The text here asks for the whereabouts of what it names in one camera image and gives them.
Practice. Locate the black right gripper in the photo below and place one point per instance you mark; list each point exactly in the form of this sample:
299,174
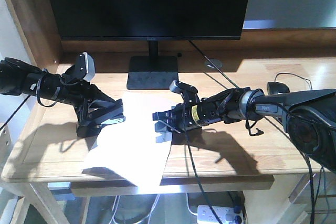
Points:
195,113

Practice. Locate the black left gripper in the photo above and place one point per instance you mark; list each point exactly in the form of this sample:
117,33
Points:
87,100

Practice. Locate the white paper sheet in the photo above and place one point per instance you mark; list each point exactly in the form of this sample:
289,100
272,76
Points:
133,149

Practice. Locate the black orange stapler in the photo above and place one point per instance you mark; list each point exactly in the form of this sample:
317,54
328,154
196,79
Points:
91,128

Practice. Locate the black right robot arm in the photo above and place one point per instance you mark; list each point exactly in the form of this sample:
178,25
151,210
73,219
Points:
308,117

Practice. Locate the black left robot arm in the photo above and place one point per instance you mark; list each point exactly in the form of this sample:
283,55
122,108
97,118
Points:
18,77

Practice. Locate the wooden desk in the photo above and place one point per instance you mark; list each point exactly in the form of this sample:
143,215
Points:
117,66

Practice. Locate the black computer mouse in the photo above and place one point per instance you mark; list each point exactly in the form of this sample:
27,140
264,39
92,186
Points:
275,87

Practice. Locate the black computer monitor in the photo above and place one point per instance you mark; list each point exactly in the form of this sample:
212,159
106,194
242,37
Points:
152,21

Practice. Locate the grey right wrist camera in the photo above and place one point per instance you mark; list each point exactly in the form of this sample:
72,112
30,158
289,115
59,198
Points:
179,87

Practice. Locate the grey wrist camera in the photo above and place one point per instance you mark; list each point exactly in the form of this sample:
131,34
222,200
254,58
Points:
179,87
85,67

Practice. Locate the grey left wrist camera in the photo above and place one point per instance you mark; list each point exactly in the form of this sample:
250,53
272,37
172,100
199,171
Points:
85,67

